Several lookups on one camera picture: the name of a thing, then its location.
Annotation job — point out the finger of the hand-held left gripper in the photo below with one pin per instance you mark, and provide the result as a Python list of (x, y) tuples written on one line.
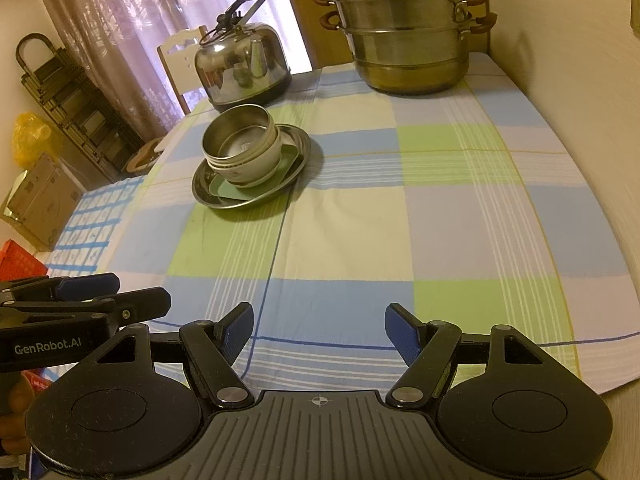
[(140, 305), (85, 284)]

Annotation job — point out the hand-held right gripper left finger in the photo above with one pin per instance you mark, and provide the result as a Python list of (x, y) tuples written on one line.
[(237, 332)]

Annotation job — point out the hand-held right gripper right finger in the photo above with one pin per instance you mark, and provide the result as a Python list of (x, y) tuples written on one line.
[(402, 332)]

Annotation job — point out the green square plate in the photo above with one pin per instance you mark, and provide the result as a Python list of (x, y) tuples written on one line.
[(225, 190)]

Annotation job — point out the cream plastic bowls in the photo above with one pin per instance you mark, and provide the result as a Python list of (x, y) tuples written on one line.
[(212, 161)]

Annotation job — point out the white floral ceramic bowl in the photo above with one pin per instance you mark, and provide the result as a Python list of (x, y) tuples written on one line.
[(260, 166)]

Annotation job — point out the stainless steel bowl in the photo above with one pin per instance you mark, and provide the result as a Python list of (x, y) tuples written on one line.
[(235, 135)]

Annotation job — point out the stainless steel plate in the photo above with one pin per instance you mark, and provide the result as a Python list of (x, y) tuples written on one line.
[(300, 142)]

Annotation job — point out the person's left hand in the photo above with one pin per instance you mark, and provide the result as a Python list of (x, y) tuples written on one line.
[(15, 400)]

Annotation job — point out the blue white gingham cloth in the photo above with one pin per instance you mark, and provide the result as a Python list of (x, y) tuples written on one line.
[(95, 225)]

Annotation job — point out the red plastic crate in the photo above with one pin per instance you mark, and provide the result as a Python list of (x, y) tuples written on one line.
[(20, 260)]

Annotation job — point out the cardboard box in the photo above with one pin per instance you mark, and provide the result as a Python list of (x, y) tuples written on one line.
[(45, 200)]

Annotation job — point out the checked pastel tablecloth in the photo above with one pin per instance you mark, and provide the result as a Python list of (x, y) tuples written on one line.
[(450, 210)]

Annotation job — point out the brown wooden stool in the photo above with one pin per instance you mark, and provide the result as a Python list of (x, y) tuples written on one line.
[(142, 157)]

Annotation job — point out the yellow plastic bag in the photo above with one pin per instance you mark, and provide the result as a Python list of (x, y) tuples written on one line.
[(30, 135)]

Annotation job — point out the dark folding metal rack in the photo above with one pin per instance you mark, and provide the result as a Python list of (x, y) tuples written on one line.
[(75, 110)]

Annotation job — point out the white wooden chair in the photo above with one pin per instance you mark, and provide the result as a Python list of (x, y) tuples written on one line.
[(175, 60)]

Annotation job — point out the stainless steel kettle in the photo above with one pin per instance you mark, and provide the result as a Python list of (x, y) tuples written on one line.
[(240, 65)]

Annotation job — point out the patterned sheer curtain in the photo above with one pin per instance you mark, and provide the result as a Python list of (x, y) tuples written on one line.
[(115, 25)]

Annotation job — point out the stainless steel steamer pot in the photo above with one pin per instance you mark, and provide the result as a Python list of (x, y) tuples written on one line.
[(410, 45)]

